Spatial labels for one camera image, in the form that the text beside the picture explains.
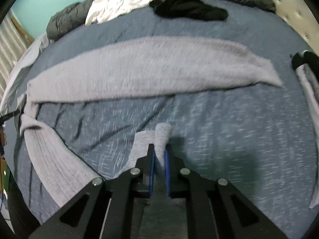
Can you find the light grey folded garment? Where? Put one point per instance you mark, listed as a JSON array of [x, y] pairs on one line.
[[310, 89]]

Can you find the white garment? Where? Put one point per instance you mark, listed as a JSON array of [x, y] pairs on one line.
[[119, 2]]

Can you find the wooden frame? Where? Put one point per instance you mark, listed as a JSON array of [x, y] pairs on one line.
[[23, 31]]

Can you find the cream tufted headboard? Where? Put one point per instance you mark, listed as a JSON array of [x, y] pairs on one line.
[[291, 12]]

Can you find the grey pants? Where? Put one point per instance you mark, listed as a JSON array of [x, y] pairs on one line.
[[149, 64]]

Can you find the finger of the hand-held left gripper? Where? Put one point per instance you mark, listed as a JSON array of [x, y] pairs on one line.
[[10, 115]]

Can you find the light grey bedsheet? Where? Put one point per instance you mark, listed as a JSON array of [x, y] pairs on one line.
[[22, 62]]

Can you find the blue patterned bed cover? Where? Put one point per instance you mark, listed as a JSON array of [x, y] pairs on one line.
[[224, 129]]

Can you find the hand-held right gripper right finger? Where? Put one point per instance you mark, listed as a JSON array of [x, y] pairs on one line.
[[167, 174]]

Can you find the cream striped curtain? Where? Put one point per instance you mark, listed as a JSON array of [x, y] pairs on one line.
[[10, 49]]

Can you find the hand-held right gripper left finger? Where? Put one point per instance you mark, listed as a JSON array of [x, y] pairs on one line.
[[152, 169]]

